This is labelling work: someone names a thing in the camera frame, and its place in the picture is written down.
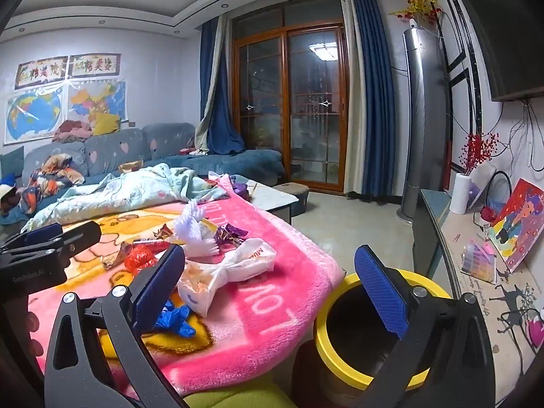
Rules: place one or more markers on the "gold snack bag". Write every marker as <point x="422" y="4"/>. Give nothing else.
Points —
<point x="131" y="166"/>

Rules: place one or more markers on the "pastel bead box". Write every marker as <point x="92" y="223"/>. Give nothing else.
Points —
<point x="478" y="261"/>

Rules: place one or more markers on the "gold brown wrapper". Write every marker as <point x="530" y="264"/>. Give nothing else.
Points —
<point x="114" y="257"/>

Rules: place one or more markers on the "light blue printed quilt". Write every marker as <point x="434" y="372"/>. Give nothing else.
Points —
<point x="127" y="195"/>

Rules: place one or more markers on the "person's left hand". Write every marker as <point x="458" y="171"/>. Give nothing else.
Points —
<point x="35" y="333"/>

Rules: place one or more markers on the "yellow red artificial flowers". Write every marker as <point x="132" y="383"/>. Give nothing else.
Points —
<point x="418" y="2"/>

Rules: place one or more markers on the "blue cushion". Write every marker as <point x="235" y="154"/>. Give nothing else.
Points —
<point x="12" y="161"/>

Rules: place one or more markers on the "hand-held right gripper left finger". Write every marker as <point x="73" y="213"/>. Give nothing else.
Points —
<point x="159" y="289"/>

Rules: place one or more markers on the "dark television cabinet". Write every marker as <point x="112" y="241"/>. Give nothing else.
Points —
<point x="429" y="229"/>

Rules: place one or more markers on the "blue heart print sofa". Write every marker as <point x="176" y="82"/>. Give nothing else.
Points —
<point x="255" y="161"/>

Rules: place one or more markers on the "brown foil wrapper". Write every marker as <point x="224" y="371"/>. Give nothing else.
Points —
<point x="163" y="233"/>

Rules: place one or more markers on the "blue plastic wrapper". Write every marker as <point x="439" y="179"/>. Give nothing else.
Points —
<point x="176" y="318"/>

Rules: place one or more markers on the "white vase red flowers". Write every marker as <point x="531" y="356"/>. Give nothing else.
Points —
<point x="482" y="187"/>

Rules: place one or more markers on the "purple foil wrapper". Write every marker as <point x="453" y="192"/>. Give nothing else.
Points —
<point x="229" y="233"/>

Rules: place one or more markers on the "black wall television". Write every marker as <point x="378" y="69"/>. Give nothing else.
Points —
<point x="501" y="29"/>

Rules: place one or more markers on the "white coffee table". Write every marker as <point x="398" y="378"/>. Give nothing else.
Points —
<point x="272" y="197"/>

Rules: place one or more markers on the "grey tower air conditioner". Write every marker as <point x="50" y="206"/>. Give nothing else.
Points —
<point x="420" y="114"/>

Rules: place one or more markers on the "beige curtain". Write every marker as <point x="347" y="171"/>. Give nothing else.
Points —
<point x="214" y="72"/>
<point x="349" y="51"/>

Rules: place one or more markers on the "blue curtain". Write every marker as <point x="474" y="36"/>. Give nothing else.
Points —
<point x="376" y="93"/>
<point x="223" y="127"/>

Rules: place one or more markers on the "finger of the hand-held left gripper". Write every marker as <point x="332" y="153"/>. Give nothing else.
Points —
<point x="42" y="233"/>
<point x="85" y="236"/>

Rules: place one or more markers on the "colourful canvas painting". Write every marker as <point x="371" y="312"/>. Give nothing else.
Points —
<point x="520" y="221"/>

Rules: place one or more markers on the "world map poster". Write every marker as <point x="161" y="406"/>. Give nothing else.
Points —
<point x="34" y="114"/>

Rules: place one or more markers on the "green cushion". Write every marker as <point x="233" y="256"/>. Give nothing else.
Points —
<point x="238" y="397"/>

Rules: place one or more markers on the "black wall frame trim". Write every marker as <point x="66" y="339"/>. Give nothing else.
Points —
<point x="458" y="78"/>

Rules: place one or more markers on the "yellow pillow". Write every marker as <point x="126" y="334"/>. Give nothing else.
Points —
<point x="105" y="124"/>

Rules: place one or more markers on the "white ribbed vase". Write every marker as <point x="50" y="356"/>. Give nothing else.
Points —
<point x="460" y="195"/>

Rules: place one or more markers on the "grey stool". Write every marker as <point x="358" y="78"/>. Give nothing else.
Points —
<point x="297" y="199"/>

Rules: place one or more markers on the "orange printed cloth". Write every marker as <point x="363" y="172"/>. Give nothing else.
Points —
<point x="51" y="174"/>

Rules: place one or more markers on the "wooden glass sliding door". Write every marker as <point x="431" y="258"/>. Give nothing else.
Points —
<point x="284" y="157"/>

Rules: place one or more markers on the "pink printed blanket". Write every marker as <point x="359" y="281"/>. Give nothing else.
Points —
<point x="276" y="306"/>

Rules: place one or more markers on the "long red snack wrapper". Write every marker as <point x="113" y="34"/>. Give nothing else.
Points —
<point x="153" y="244"/>

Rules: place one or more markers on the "red white cloth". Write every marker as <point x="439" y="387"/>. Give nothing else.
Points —
<point x="189" y="151"/>

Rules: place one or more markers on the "yellow round bin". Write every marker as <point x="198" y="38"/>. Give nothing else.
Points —
<point x="327" y="331"/>

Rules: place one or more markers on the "pink red clothes pile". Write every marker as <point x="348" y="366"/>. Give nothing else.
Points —
<point x="72" y="131"/>

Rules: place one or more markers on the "white plastic bag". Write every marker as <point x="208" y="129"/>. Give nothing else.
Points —
<point x="238" y="263"/>

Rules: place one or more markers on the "orange red wrapper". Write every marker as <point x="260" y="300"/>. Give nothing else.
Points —
<point x="140" y="259"/>

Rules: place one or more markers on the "country map poster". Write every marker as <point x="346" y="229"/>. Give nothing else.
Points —
<point x="97" y="100"/>

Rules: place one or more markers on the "framed calligraphy picture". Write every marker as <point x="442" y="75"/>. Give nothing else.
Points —
<point x="94" y="66"/>
<point x="40" y="72"/>

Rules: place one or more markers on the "purple cloth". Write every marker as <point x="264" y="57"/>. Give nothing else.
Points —
<point x="239" y="189"/>

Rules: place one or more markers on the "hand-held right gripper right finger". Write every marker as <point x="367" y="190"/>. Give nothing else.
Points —
<point x="380" y="289"/>

